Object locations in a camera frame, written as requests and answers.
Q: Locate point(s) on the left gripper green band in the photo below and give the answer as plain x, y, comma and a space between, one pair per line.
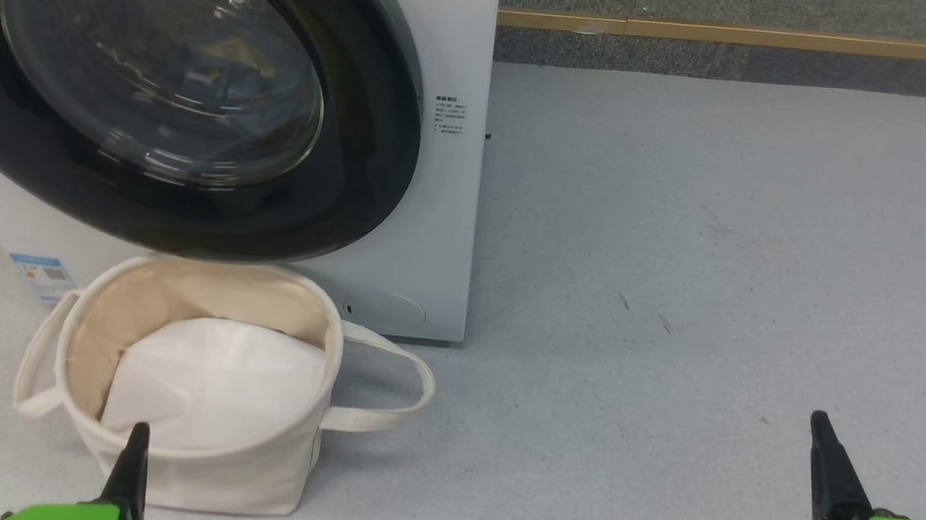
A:
64, 516

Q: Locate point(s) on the dark grey round washer door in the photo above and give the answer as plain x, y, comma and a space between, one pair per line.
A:
352, 181

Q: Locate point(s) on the cream canvas laundry basket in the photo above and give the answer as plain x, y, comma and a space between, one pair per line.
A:
238, 480

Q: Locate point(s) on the white cloth in basket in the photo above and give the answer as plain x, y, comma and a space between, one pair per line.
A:
222, 381

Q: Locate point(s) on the white Hisense washing machine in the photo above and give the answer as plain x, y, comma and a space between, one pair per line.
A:
440, 232

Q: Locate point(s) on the wooden floor edge strip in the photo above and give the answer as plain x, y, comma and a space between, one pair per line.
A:
790, 41

